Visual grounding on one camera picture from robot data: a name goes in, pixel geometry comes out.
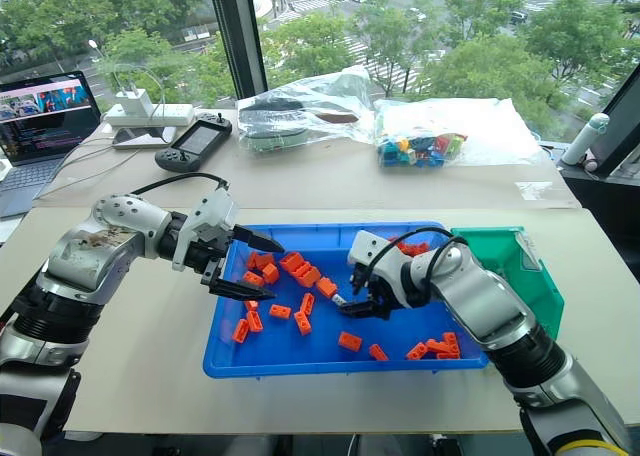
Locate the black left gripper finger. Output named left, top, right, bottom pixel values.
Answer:
left=232, top=225, right=286, bottom=254
left=207, top=277, right=278, bottom=303

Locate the white plug charger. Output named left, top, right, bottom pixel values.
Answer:
left=115, top=88, right=153, bottom=120

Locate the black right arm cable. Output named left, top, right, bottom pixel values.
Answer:
left=362, top=227, right=469, bottom=290

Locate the open grey laptop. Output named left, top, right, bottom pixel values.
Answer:
left=0, top=70, right=104, bottom=220

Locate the bag of colourful bricks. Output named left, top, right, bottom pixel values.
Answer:
left=372, top=97, right=544, bottom=170

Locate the blue plastic tray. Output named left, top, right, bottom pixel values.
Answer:
left=202, top=220, right=490, bottom=379

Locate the small clear plastic bag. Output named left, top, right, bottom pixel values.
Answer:
left=514, top=180, right=556, bottom=201

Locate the dark window frame post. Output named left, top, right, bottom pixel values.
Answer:
left=205, top=0, right=269, bottom=101
left=597, top=65, right=640, bottom=177

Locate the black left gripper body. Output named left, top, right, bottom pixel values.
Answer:
left=185, top=224, right=239, bottom=289

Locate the black handheld game console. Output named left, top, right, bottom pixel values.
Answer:
left=154, top=111, right=234, bottom=173

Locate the green plastic bin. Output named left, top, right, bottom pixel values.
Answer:
left=449, top=225, right=566, bottom=342

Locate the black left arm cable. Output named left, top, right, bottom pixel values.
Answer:
left=129, top=172, right=232, bottom=197

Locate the smartphone with dark screen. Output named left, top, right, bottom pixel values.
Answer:
left=112, top=125, right=177, bottom=151

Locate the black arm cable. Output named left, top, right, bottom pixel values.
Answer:
left=362, top=227, right=469, bottom=290
left=129, top=172, right=232, bottom=197

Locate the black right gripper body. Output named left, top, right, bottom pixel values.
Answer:
left=362, top=275, right=406, bottom=321

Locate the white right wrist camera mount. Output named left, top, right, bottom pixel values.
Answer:
left=346, top=229, right=407, bottom=290

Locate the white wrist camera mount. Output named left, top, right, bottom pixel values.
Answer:
left=172, top=188, right=240, bottom=272
left=346, top=229, right=407, bottom=290

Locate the clear bag with dark item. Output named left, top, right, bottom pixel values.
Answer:
left=236, top=65, right=376, bottom=155

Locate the white cable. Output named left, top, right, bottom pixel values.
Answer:
left=110, top=62, right=169, bottom=122
left=32, top=135, right=144, bottom=202

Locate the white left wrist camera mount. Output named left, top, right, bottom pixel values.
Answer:
left=172, top=188, right=240, bottom=272

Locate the white water bottle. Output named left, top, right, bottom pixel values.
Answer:
left=559, top=112, right=611, bottom=167

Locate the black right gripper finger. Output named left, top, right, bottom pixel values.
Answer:
left=341, top=299, right=377, bottom=320
left=351, top=264, right=369, bottom=298

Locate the white power strip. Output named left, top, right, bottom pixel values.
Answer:
left=102, top=103, right=196, bottom=129

